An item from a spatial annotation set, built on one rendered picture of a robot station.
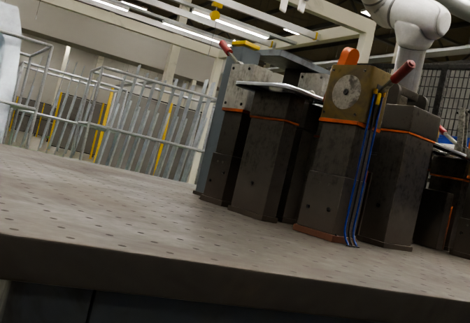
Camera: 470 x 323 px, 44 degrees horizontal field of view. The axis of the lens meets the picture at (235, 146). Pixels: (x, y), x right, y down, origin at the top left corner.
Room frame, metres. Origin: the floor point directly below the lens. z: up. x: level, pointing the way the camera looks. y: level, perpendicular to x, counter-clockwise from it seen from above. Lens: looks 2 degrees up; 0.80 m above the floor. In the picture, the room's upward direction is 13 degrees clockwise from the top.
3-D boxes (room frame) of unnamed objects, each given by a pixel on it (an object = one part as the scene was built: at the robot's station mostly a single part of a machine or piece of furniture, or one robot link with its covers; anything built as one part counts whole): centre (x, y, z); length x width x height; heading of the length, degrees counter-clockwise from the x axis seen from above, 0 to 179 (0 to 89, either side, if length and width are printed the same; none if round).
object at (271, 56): (1.83, -0.16, 1.16); 0.37 x 0.14 x 0.02; 130
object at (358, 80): (1.19, -0.23, 0.88); 0.14 x 0.09 x 0.36; 40
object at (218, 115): (1.67, 0.04, 0.92); 0.08 x 0.08 x 0.44; 40
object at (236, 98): (1.48, 0.01, 0.88); 0.12 x 0.07 x 0.36; 40
